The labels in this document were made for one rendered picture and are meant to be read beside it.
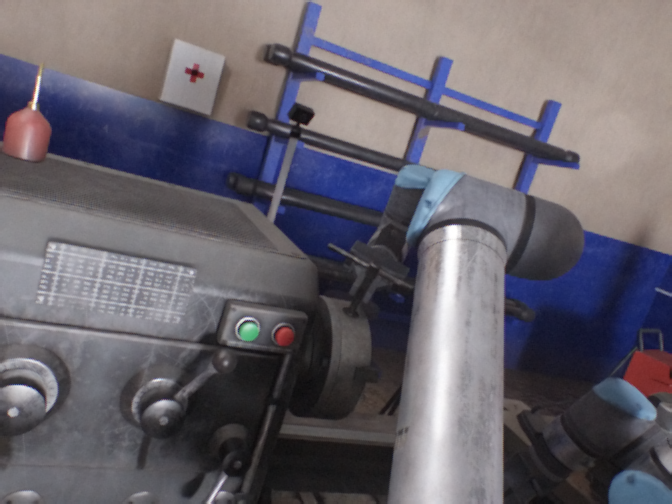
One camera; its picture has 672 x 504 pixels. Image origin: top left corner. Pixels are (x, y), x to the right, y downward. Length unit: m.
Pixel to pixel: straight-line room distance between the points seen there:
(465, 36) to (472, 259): 4.10
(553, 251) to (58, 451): 0.73
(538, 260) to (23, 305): 0.68
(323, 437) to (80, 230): 0.88
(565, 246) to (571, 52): 4.50
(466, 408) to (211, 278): 0.45
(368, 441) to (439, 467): 1.04
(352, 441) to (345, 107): 3.13
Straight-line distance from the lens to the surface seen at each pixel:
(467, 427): 0.65
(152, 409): 0.92
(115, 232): 0.94
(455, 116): 4.40
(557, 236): 0.90
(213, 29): 4.20
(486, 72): 4.94
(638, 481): 1.02
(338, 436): 1.62
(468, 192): 0.86
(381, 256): 1.36
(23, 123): 1.19
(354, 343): 1.24
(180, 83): 4.05
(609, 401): 1.16
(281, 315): 0.95
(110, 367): 0.95
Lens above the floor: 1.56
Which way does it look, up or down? 12 degrees down
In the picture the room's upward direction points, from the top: 18 degrees clockwise
